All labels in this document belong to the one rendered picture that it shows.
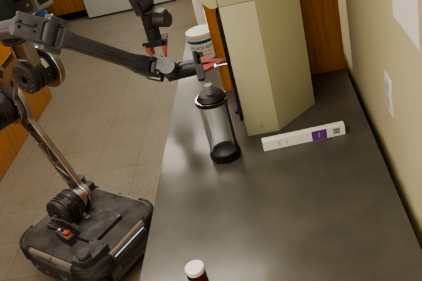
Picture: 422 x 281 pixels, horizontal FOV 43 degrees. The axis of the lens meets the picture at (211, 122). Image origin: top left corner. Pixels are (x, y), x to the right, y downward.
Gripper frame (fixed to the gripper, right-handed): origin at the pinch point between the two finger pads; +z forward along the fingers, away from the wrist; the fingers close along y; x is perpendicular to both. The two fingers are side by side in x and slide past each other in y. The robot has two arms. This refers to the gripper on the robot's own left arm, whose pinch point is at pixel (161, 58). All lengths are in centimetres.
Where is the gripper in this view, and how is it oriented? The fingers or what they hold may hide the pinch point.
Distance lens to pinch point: 224.3
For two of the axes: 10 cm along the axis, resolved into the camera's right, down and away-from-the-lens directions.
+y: 9.7, -1.8, -1.5
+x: 0.4, -5.1, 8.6
